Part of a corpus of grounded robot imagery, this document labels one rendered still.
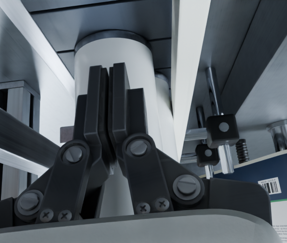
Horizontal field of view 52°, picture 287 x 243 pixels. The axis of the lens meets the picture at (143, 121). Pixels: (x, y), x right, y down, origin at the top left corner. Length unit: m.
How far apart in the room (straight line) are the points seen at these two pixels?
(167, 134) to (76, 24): 0.10
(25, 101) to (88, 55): 0.18
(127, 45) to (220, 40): 0.14
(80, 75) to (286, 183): 0.31
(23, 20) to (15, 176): 0.18
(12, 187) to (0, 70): 0.12
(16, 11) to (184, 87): 0.10
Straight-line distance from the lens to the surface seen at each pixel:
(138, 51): 0.18
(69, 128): 0.33
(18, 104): 0.34
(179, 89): 0.18
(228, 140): 0.31
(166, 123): 0.21
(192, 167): 0.62
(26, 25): 0.19
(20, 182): 0.32
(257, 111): 0.36
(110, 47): 0.17
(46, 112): 0.44
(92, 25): 0.18
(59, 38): 0.19
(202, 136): 0.32
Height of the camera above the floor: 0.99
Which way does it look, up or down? 19 degrees down
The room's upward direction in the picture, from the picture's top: 175 degrees clockwise
